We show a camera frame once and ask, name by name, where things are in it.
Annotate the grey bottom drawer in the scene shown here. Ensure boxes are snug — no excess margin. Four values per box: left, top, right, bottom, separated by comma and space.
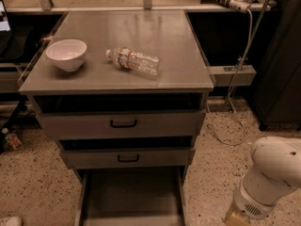
74, 167, 189, 226

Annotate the grey drawer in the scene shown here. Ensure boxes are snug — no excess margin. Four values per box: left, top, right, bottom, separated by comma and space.
74, 167, 189, 226
35, 93, 204, 140
61, 137, 195, 170

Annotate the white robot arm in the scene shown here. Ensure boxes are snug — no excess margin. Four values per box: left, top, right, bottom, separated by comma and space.
224, 137, 301, 226

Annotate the grey middle drawer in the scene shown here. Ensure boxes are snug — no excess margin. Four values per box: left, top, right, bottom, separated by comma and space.
61, 137, 195, 170

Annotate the grey drawer cabinet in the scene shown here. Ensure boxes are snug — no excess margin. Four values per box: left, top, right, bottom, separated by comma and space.
18, 9, 214, 226

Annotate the grey top drawer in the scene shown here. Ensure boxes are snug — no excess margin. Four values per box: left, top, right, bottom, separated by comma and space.
35, 93, 204, 140

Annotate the dark cabinet at right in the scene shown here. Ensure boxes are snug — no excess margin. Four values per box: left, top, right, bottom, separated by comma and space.
251, 0, 301, 131

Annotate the clear plastic water bottle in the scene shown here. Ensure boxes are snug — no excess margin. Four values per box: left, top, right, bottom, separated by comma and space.
105, 47, 160, 76

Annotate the white shoe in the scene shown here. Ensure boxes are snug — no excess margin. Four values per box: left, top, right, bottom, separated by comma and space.
0, 217, 23, 226

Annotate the white ceramic bowl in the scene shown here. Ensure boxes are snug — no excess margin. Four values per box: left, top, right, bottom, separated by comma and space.
46, 40, 87, 72

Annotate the small bottle on floor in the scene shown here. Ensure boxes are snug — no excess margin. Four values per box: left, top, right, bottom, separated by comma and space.
2, 128, 22, 151

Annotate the white power cable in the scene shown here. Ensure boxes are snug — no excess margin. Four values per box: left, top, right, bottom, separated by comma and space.
205, 8, 254, 147

